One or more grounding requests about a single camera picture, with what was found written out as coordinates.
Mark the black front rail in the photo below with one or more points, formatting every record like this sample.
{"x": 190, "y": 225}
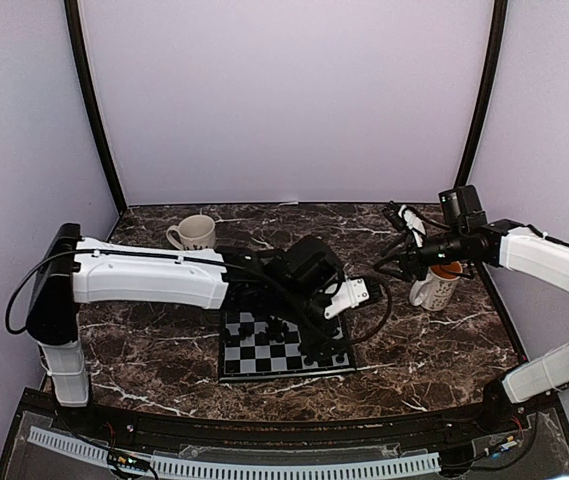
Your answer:
{"x": 416, "y": 429}

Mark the black left frame post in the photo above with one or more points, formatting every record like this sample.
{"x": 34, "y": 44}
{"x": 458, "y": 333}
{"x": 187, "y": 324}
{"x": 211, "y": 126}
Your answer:
{"x": 90, "y": 101}

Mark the black frame post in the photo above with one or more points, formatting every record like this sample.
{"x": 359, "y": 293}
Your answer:
{"x": 90, "y": 101}
{"x": 484, "y": 93}

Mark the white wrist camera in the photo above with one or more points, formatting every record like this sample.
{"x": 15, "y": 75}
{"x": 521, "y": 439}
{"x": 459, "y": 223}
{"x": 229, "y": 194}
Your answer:
{"x": 405, "y": 219}
{"x": 351, "y": 294}

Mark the pile of black chess pieces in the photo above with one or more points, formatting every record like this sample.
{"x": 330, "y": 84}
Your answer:
{"x": 244, "y": 330}

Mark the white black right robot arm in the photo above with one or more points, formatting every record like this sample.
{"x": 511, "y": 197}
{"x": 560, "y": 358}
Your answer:
{"x": 466, "y": 235}

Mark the black grey chess board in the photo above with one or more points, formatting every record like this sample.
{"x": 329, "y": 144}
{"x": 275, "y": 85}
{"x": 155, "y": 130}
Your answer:
{"x": 266, "y": 363}

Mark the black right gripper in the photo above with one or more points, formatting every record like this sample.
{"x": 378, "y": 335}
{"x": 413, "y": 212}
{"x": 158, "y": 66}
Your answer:
{"x": 407, "y": 255}

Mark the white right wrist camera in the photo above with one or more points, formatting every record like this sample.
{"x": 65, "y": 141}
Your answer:
{"x": 405, "y": 219}

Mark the white mug orange interior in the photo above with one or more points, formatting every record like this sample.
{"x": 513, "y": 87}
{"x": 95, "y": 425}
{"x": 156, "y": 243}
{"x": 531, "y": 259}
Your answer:
{"x": 436, "y": 295}

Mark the cream floral mug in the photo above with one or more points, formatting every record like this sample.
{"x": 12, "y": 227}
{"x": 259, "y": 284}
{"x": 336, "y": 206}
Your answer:
{"x": 196, "y": 232}

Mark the black right frame post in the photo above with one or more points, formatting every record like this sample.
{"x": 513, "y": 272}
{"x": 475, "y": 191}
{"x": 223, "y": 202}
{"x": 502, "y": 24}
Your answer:
{"x": 484, "y": 93}

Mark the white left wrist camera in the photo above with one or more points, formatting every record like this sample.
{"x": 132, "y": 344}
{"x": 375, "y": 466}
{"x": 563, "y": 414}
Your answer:
{"x": 351, "y": 294}

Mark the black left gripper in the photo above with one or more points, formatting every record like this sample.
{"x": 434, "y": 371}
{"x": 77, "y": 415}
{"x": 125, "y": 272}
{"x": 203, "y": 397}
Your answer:
{"x": 313, "y": 339}

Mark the white slotted cable duct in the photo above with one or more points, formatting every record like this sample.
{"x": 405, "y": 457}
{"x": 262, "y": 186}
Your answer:
{"x": 158, "y": 466}

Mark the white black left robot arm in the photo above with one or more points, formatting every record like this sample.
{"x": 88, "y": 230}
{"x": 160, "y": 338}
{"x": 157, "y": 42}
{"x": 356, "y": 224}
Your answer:
{"x": 305, "y": 284}

